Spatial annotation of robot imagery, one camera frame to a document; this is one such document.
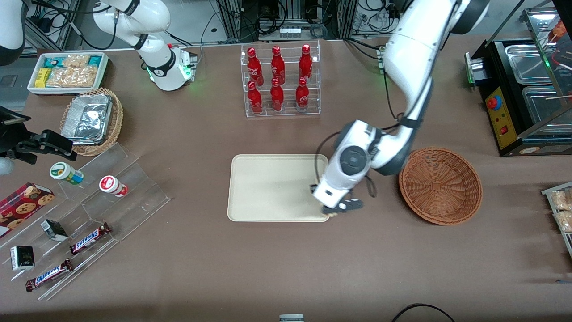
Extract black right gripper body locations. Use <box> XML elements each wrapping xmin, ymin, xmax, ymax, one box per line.
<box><xmin>0</xmin><ymin>106</ymin><xmax>32</xmax><ymax>158</ymax></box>

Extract aluminium foil tray stack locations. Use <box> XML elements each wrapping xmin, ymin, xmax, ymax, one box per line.
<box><xmin>61</xmin><ymin>93</ymin><xmax>114</xmax><ymax>145</ymax></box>

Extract beige plastic tray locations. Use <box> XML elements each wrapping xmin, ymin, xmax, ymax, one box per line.
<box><xmin>227</xmin><ymin>154</ymin><xmax>331</xmax><ymax>223</ymax></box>

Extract small tan wicker basket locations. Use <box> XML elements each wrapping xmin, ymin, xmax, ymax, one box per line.
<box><xmin>60</xmin><ymin>87</ymin><xmax>124</xmax><ymax>157</ymax></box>

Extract large brown wicker basket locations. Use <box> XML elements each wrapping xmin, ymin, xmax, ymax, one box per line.
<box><xmin>399</xmin><ymin>147</ymin><xmax>483</xmax><ymax>225</ymax></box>

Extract grey metal snack tray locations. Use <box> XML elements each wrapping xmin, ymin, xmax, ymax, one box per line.
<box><xmin>541</xmin><ymin>181</ymin><xmax>572</xmax><ymax>258</ymax></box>

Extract green label yogurt cup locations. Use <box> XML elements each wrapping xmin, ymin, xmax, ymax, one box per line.
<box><xmin>49</xmin><ymin>162</ymin><xmax>84</xmax><ymax>186</ymax></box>

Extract white plastic snack bin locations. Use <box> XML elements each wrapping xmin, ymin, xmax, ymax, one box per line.
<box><xmin>27</xmin><ymin>52</ymin><xmax>109</xmax><ymax>96</ymax></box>

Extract red plaid cookie box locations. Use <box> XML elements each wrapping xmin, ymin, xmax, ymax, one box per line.
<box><xmin>0</xmin><ymin>182</ymin><xmax>55</xmax><ymax>239</ymax></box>

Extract large clear cracker bag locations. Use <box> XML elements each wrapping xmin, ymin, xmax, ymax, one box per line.
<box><xmin>46</xmin><ymin>66</ymin><xmax>99</xmax><ymax>88</ymax></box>

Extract red label yogurt cup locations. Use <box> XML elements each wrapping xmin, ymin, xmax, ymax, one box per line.
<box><xmin>99</xmin><ymin>175</ymin><xmax>129</xmax><ymax>198</ymax></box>

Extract small clear cracker bag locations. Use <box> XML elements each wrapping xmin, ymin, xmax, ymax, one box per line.
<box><xmin>62</xmin><ymin>54</ymin><xmax>91</xmax><ymax>70</ymax></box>

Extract small black box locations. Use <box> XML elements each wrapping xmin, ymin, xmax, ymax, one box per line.
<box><xmin>40</xmin><ymin>219</ymin><xmax>69</xmax><ymax>242</ymax></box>
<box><xmin>10</xmin><ymin>245</ymin><xmax>35</xmax><ymax>271</ymax></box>

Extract clear acrylic bottle rack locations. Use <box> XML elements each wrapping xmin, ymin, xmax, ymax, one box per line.
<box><xmin>240</xmin><ymin>40</ymin><xmax>321</xmax><ymax>118</ymax></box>

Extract clear acrylic stepped display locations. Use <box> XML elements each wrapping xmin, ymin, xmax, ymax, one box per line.
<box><xmin>0</xmin><ymin>142</ymin><xmax>172</xmax><ymax>301</ymax></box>

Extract red cola bottle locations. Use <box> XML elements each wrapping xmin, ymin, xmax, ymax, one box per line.
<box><xmin>299</xmin><ymin>44</ymin><xmax>313</xmax><ymax>81</ymax></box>
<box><xmin>271</xmin><ymin>46</ymin><xmax>286</xmax><ymax>85</ymax></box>
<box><xmin>295</xmin><ymin>77</ymin><xmax>310</xmax><ymax>111</ymax></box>
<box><xmin>247</xmin><ymin>47</ymin><xmax>264</xmax><ymax>86</ymax></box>
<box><xmin>247</xmin><ymin>80</ymin><xmax>263</xmax><ymax>115</ymax></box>
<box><xmin>270</xmin><ymin>78</ymin><xmax>285</xmax><ymax>112</ymax></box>

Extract snickers chocolate bar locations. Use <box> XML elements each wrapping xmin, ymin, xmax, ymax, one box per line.
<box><xmin>69</xmin><ymin>222</ymin><xmax>112</xmax><ymax>256</ymax></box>
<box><xmin>25</xmin><ymin>258</ymin><xmax>74</xmax><ymax>292</ymax></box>

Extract black food warmer machine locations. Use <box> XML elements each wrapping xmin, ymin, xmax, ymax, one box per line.
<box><xmin>464</xmin><ymin>7</ymin><xmax>572</xmax><ymax>157</ymax></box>

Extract clear bag of crackers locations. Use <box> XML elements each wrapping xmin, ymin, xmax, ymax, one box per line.
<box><xmin>550</xmin><ymin>189</ymin><xmax>572</xmax><ymax>212</ymax></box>
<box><xmin>554</xmin><ymin>210</ymin><xmax>572</xmax><ymax>233</ymax></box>

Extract steel warmer pan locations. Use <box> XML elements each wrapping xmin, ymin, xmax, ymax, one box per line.
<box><xmin>504</xmin><ymin>44</ymin><xmax>555</xmax><ymax>86</ymax></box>
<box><xmin>521</xmin><ymin>85</ymin><xmax>572</xmax><ymax>136</ymax></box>

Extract orange fried food piece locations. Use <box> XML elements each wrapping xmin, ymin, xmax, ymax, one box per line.
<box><xmin>551</xmin><ymin>21</ymin><xmax>568</xmax><ymax>43</ymax></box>

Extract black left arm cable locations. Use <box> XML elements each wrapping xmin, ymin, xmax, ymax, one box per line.
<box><xmin>314</xmin><ymin>72</ymin><xmax>405</xmax><ymax>198</ymax></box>

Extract black looped table cable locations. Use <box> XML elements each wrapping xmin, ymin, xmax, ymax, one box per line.
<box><xmin>391</xmin><ymin>303</ymin><xmax>457</xmax><ymax>322</ymax></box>

